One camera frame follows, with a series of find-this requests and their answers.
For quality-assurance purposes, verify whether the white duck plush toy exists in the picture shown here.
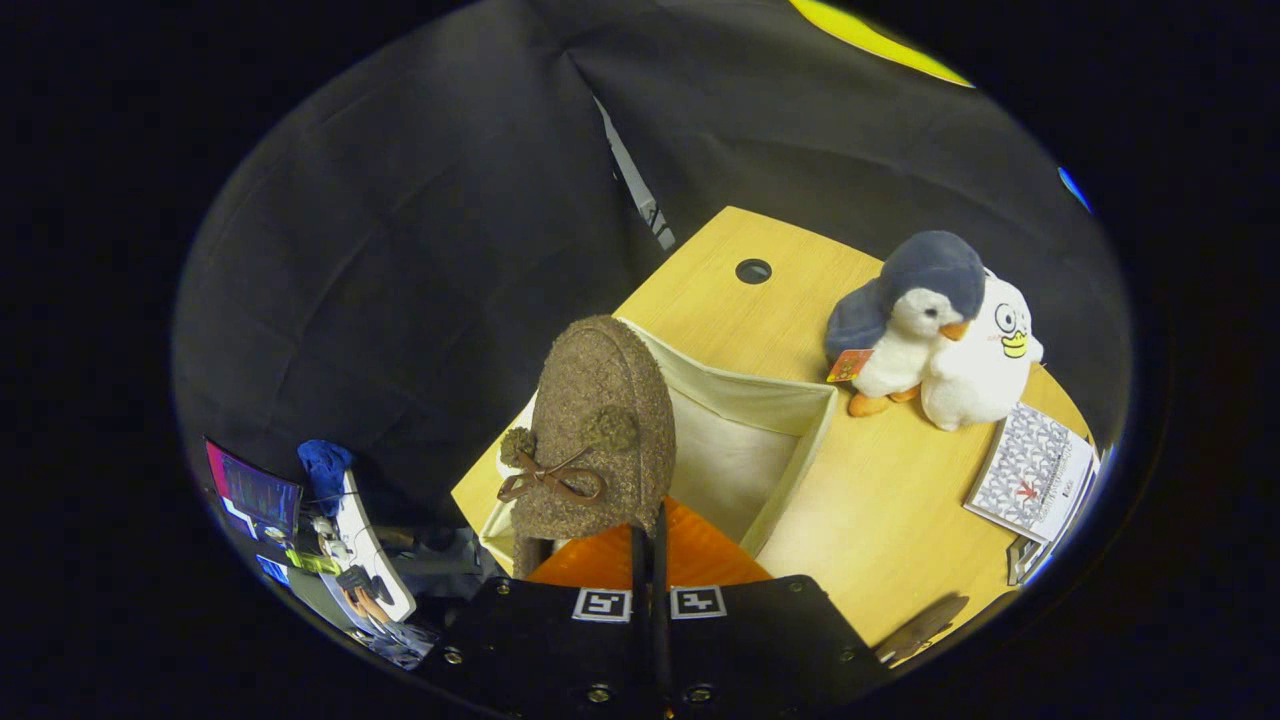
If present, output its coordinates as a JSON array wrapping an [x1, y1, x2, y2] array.
[[920, 268, 1044, 433]]

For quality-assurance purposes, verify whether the colourful monitor screen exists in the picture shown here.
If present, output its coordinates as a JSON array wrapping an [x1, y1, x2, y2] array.
[[205, 438, 303, 541]]

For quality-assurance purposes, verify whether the grey metal frame pole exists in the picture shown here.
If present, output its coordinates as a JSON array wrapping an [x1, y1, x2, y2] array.
[[595, 95, 677, 251]]

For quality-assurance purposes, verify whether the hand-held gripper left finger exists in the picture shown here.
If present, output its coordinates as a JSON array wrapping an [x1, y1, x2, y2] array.
[[415, 528, 651, 720]]

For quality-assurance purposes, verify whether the dark framed book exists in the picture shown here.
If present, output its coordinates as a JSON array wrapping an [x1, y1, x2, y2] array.
[[1005, 535, 1046, 588]]

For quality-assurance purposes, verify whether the black backdrop cloth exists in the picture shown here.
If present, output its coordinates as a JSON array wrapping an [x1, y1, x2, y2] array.
[[170, 0, 1136, 641]]

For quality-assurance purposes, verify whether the white book with night photo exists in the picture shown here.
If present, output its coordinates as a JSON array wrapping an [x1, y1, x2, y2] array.
[[1030, 460, 1103, 576]]

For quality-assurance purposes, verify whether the cream fabric storage box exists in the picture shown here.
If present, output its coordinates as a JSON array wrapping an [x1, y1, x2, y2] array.
[[480, 318, 839, 576]]

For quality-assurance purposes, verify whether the blue cloth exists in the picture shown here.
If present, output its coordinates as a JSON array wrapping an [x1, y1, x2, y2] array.
[[297, 440, 356, 516]]

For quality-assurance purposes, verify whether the brown woolly slipper shoe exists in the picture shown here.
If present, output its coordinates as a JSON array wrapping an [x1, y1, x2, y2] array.
[[497, 315, 678, 581], [875, 593, 971, 667]]

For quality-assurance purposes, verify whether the white cluttered board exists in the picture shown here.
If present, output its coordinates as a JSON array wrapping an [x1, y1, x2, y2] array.
[[330, 470, 417, 626]]

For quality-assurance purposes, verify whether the grey penguin plush toy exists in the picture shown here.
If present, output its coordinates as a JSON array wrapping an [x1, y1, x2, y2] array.
[[825, 230, 987, 419]]

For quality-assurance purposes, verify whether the grey patterned book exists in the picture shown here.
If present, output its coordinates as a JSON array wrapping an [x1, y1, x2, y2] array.
[[963, 402, 1098, 546]]

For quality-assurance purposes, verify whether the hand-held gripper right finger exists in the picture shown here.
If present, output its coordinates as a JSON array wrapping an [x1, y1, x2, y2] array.
[[655, 498, 894, 720]]

